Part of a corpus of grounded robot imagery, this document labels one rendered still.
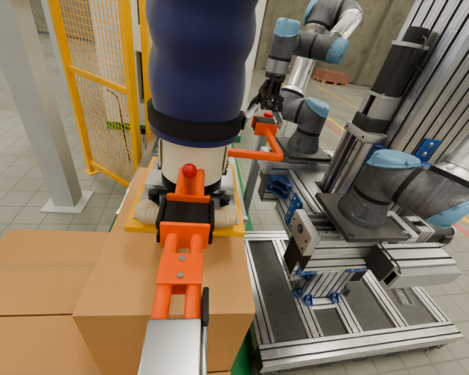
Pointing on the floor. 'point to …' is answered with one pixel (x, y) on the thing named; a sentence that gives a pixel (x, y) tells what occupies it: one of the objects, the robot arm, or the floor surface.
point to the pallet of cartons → (331, 77)
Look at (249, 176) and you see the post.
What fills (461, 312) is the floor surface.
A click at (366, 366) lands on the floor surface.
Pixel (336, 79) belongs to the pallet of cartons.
